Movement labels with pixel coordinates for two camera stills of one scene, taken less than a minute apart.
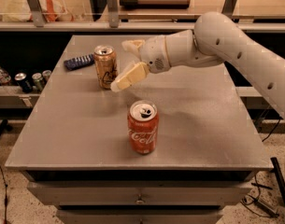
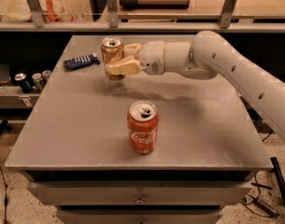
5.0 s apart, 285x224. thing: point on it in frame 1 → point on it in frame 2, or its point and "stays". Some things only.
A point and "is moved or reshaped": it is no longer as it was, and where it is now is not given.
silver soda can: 46,76 stays
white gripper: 154,54 → 152,57
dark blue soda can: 21,79 stays
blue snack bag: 82,61 stays
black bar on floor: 284,188 stays
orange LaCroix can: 106,67 is moved or reshaped
